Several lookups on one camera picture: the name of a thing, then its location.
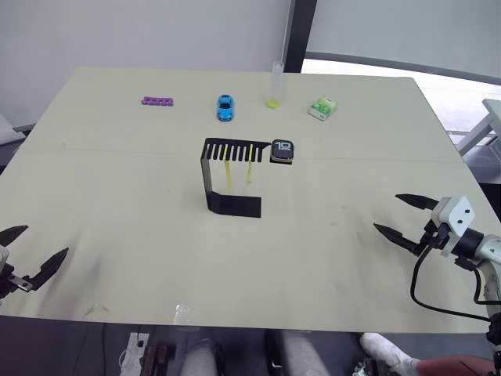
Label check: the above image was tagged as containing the black metal comb watch stand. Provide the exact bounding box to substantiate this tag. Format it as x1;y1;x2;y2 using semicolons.
199;137;272;219

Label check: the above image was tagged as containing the white power strip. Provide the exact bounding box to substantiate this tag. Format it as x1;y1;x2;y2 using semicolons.
119;332;151;375

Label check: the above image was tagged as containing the purple toy block strip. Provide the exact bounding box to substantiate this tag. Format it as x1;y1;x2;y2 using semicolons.
140;96;175;108

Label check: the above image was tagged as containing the green and white small box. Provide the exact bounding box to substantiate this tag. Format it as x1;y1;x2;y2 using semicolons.
308;96;339;123

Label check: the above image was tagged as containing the white bench frame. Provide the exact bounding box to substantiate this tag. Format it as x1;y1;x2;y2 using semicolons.
456;98;501;157

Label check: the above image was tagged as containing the white shoe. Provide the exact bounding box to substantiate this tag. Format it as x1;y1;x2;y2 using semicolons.
359;332;422;376

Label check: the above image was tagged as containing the grey rounded robot leg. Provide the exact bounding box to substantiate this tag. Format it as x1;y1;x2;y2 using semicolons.
180;338;225;376
265;330;316;376

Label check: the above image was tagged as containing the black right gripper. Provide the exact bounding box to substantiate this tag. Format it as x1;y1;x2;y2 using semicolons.
373;193;451;258

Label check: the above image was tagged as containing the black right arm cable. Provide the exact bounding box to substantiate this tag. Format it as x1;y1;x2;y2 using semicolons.
409;233;501;323

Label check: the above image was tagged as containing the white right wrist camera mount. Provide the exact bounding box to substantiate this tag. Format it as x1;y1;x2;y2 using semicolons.
429;195;478;259

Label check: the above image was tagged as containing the clear tape piece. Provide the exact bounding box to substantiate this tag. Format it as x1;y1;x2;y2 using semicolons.
174;303;193;324

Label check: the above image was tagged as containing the dark vertical pillar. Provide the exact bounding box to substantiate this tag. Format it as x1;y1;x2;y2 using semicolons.
283;0;318;74

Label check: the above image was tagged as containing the black square watch body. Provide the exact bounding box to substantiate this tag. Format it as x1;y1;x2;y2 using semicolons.
269;139;297;166

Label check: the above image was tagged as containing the clear cylinder with yellow base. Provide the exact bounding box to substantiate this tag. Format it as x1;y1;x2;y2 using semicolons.
265;60;284;110

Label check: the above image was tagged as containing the blue toy car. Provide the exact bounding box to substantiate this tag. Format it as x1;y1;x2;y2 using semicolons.
216;94;237;122

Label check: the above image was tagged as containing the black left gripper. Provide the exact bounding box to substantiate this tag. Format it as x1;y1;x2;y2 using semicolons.
0;224;70;301

